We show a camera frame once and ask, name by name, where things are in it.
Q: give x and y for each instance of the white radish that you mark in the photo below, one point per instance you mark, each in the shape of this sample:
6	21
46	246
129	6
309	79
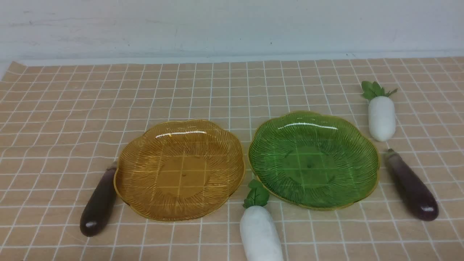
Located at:
257	229
381	110

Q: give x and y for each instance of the dark purple eggplant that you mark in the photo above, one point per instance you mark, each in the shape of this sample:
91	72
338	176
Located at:
418	199
99	208

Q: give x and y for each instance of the amber ribbed plastic plate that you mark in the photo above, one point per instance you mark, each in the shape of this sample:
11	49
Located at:
180	170

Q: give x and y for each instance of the green ribbed plastic plate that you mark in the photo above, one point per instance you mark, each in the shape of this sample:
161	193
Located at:
316	161

